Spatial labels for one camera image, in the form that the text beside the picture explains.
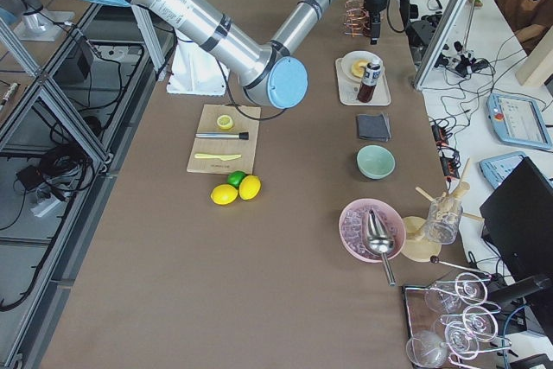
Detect white round plate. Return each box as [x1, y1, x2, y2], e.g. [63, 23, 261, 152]
[340, 50, 385, 82]

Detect pink ice bowl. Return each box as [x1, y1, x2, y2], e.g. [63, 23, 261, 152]
[339, 198, 406, 264]

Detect black glass tray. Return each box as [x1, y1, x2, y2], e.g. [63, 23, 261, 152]
[402, 285, 451, 368]

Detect green lime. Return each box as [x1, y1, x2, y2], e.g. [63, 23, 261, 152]
[226, 170, 247, 188]

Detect tea bottle white cap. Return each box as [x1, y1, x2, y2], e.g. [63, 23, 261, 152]
[357, 57, 382, 103]

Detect black laptop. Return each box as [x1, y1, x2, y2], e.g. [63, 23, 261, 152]
[480, 157, 552, 281]

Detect whole lemon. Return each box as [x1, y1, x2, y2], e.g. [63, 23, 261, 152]
[238, 175, 262, 200]
[210, 183, 238, 206]

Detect grey folded cloth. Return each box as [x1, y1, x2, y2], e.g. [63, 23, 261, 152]
[356, 113, 391, 142]

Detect upper whole lemon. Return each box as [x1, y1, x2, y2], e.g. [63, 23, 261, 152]
[238, 175, 262, 200]

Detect metal ice scoop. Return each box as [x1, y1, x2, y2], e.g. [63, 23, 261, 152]
[365, 210, 397, 286]

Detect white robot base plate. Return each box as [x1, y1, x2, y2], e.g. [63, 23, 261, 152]
[167, 38, 229, 97]

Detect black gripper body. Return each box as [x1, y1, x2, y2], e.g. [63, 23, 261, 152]
[365, 0, 387, 19]

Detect mint green bowl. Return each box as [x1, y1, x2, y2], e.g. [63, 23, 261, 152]
[356, 145, 396, 180]

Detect yellow plastic knife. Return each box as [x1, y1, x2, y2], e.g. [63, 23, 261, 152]
[194, 153, 242, 162]

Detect teach pendant tablet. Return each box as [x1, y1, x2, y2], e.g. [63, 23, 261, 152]
[486, 93, 552, 150]

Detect glazed ring donut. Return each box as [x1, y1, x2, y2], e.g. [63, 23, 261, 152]
[350, 59, 370, 78]

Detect wooden cup stand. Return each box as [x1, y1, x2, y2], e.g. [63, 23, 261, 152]
[401, 158, 484, 262]

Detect lower whole lemon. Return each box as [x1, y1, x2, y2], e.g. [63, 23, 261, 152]
[210, 183, 238, 206]

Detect steel muddler black tip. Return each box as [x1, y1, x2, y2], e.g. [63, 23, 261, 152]
[195, 131, 250, 140]

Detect cream rabbit tray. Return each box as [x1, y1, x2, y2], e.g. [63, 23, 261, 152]
[334, 58, 391, 106]

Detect half lemon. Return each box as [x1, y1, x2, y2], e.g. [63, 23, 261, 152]
[216, 114, 234, 130]

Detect copper wire bottle rack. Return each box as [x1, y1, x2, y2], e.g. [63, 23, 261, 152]
[342, 0, 369, 37]

